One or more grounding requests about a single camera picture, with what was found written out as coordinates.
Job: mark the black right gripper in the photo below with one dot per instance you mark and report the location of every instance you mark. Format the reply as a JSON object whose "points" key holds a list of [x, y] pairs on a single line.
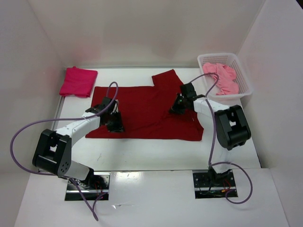
{"points": [[174, 109]]}

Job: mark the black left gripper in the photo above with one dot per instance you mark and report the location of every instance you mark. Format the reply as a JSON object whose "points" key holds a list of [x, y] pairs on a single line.
{"points": [[119, 126]]}

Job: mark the dark red t shirt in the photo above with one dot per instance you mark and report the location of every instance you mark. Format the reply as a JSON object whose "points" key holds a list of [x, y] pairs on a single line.
{"points": [[145, 112]]}

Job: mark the light pink t shirt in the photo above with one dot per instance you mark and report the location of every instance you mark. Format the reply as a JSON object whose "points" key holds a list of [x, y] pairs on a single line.
{"points": [[227, 75]]}

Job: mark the magenta pink t shirt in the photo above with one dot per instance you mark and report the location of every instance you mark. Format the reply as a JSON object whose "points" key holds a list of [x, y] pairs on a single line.
{"points": [[78, 82]]}

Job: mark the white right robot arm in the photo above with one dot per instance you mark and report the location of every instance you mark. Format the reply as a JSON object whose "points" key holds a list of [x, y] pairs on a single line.
{"points": [[230, 129]]}

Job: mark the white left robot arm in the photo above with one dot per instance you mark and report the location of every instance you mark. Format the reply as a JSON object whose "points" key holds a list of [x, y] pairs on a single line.
{"points": [[53, 151]]}

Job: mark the white plastic basket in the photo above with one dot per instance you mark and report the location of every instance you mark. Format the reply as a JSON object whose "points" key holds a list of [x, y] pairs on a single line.
{"points": [[231, 60]]}

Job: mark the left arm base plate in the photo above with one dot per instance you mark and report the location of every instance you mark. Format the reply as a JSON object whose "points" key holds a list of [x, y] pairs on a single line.
{"points": [[90, 192]]}

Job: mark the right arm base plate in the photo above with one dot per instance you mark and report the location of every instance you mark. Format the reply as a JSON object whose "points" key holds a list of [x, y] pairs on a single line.
{"points": [[205, 188]]}

